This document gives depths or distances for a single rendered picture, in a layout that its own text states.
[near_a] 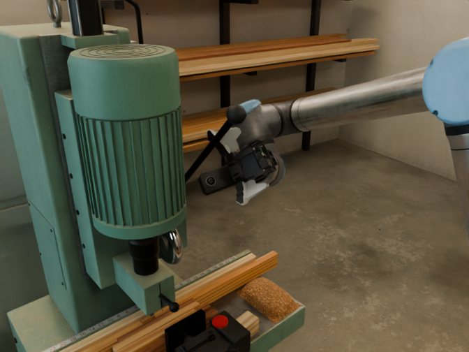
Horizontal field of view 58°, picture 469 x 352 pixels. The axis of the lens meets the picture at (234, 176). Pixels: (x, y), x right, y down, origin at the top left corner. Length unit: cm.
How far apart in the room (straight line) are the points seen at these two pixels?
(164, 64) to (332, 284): 210
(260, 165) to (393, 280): 198
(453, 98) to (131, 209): 52
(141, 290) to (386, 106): 61
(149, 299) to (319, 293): 174
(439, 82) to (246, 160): 38
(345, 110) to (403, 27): 329
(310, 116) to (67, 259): 66
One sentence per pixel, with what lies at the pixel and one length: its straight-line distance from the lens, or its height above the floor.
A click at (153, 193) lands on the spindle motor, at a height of 128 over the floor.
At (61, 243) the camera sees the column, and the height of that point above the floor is 109.
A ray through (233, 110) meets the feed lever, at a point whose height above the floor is 141.
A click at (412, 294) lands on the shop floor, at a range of 268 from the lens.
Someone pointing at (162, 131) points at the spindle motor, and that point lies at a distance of 70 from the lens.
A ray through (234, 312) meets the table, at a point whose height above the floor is 90.
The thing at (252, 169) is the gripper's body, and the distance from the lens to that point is 86.
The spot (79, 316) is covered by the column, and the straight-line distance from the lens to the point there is 114.
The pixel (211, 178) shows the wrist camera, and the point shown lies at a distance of 90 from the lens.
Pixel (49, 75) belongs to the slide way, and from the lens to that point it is 88.
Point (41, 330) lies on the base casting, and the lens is 125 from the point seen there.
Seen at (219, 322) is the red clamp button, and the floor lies 102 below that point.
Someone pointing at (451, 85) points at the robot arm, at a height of 148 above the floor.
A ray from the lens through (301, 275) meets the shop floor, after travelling 265.
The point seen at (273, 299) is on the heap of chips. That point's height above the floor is 93.
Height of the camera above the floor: 161
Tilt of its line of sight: 25 degrees down
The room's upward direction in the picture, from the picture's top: straight up
